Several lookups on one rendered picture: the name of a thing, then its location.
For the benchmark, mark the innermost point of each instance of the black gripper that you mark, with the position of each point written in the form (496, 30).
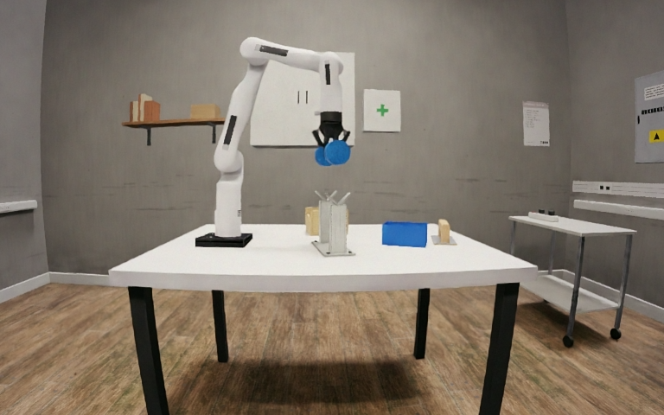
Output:
(331, 127)

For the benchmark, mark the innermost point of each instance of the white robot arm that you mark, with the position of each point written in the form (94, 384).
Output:
(227, 158)

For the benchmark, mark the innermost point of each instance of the tan rectangular wooden frame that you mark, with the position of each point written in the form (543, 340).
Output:
(312, 221)

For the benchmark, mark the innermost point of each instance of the blue open bin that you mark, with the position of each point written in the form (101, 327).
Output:
(409, 234)

